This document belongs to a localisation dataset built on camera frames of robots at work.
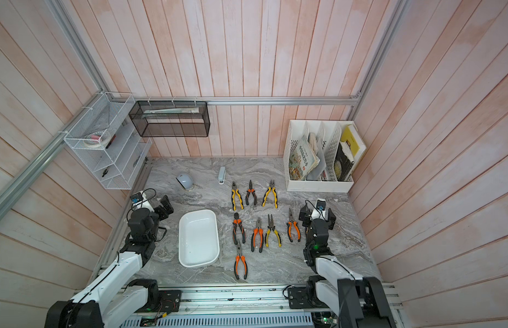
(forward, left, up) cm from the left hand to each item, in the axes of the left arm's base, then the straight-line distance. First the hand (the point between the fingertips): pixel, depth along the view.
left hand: (159, 201), depth 85 cm
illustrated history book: (+23, -65, +1) cm, 69 cm away
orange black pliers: (-9, -44, -13) cm, 47 cm away
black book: (+21, -84, 0) cm, 87 cm away
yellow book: (+25, -86, +12) cm, 91 cm away
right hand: (0, -68, -2) cm, 68 cm away
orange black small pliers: (+14, -38, -13) cm, 43 cm away
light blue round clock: (+17, -6, -8) cm, 20 cm away
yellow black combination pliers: (+11, -30, -13) cm, 35 cm away
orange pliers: (-2, -33, -13) cm, 35 cm away
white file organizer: (+22, -71, +7) cm, 75 cm away
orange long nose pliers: (-18, -34, -13) cm, 41 cm away
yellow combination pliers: (+16, -50, -12) cm, 54 cm away
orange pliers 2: (-4, -57, -13) cm, 59 cm away
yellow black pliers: (-4, -49, -14) cm, 51 cm away
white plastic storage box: (-10, -16, -13) cm, 23 cm away
